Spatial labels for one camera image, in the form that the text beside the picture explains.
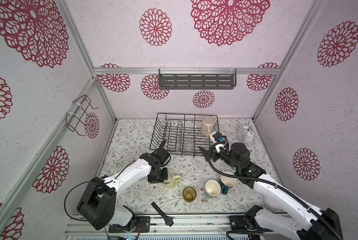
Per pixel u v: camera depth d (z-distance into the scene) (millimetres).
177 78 931
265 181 504
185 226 736
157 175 702
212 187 815
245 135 977
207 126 1003
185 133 1108
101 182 442
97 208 416
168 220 746
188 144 952
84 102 834
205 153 653
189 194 833
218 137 604
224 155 638
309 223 399
